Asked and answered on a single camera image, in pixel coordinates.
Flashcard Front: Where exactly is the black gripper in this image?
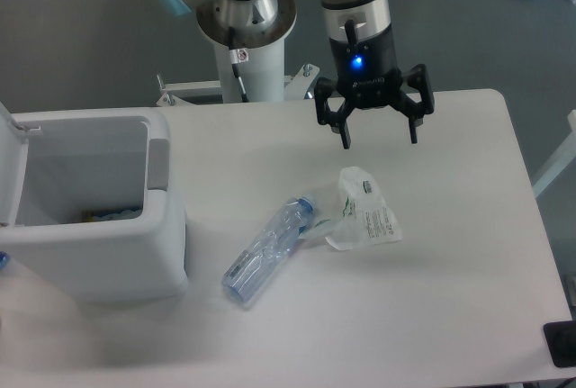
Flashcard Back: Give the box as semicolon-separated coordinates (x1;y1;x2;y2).
313;27;436;150

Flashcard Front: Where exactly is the white plastic wrapper bag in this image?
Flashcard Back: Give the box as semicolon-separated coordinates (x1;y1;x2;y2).
301;167;402;251

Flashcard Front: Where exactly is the clear plastic water bottle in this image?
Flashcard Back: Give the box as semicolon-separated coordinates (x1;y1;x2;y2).
221;195;316;306

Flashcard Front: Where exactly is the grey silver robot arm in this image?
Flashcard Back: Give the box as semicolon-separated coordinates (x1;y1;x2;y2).
164;0;435;149

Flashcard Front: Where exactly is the white trash can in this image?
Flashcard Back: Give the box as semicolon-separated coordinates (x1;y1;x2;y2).
1;107;188;302

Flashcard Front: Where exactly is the black device at table edge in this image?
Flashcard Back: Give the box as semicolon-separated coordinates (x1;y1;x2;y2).
543;320;575;368

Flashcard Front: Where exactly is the white metal base frame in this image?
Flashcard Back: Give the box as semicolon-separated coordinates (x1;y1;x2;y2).
156;63;320;107

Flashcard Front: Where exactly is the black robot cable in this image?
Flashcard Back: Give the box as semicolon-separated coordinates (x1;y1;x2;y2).
217;0;250;104

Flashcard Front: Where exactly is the white frame leg right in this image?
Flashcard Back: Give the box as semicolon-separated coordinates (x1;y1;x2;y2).
531;110;575;198

